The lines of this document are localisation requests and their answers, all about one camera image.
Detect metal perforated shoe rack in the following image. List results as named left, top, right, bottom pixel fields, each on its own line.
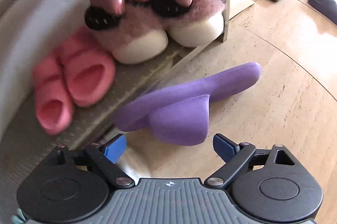
left=0, top=0, right=235, bottom=224

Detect pink slide slipper right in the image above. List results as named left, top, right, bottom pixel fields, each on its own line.
left=56, top=26, right=116, bottom=107

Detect pink fluffy slipper left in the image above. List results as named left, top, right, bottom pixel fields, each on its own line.
left=84, top=0, right=169, bottom=65

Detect black teal running sneaker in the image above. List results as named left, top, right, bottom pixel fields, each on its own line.
left=11, top=208, right=27, bottom=224

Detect pink fluffy slipper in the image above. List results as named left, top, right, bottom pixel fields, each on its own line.
left=149, top=0, right=225, bottom=47
left=84, top=0, right=169, bottom=65

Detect pink slide slipper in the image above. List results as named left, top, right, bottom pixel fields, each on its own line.
left=32, top=53, right=74, bottom=135
left=56, top=26, right=116, bottom=107

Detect pink fluffy slipper right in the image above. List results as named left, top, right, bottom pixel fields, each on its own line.
left=149, top=0, right=225, bottom=47

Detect black slippers on floor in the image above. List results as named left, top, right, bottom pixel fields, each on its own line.
left=308, top=0, right=337, bottom=25

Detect pink slide slipper left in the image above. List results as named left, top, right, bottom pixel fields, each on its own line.
left=32, top=53, right=74, bottom=135

